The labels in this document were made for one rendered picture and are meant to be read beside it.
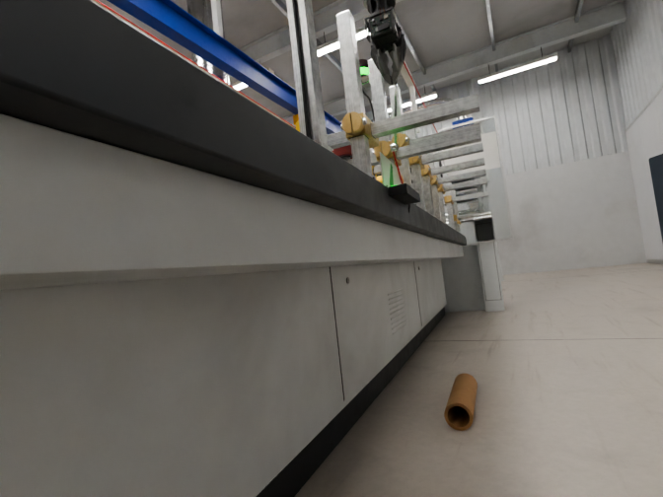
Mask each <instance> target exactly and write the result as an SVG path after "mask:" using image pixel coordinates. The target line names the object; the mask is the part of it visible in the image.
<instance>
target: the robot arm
mask: <svg viewBox="0 0 663 497"><path fill-rule="evenodd" d="M362 1H363V5H364V7H365V8H366V9H367V10H368V12H369V13H370V14H371V15H370V16H368V17H366V18H364V22H365V30H366V37H367V39H368V41H369V43H370V42H371V41H370V36H371V39H372V42H373V45H371V58H372V60H373V62H374V64H375V65H376V67H377V68H378V70H379V72H380V73H381V75H382V76H383V78H384V79H385V81H386V82H387V83H388V84H390V85H394V84H395V83H396V81H397V80H398V78H399V75H400V73H401V70H402V67H403V64H404V61H405V54H406V42H405V34H402V28H401V27H400V24H399V21H398V18H397V15H396V12H395V9H394V7H395V5H396V1H397V0H362ZM368 19H369V23H368V21H367V20H368ZM367 30H368V33H367ZM369 33H370V34H369ZM385 51H388V52H389V54H390V57H391V59H392V61H393V65H392V69H393V74H392V77H391V76H390V69H389V68H388V63H389V57H388V55H387V54H386V53H385Z"/></svg>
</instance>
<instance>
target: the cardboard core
mask: <svg viewBox="0 0 663 497"><path fill-rule="evenodd" d="M477 389H478V383H477V381H476V379H475V378H474V377H473V376H471V375H469V374H460V375H458V376H457V377H456V379H455V382H454V384H453V387H452V390H451V393H450V396H449V399H448V402H447V406H446V409H445V412H444V416H445V420H446V422H447V423H448V425H449V426H450V427H452V428H453V429H455V430H459V431H464V430H467V429H469V428H470V427H471V426H472V424H473V419H474V411H475V404H476V397H477Z"/></svg>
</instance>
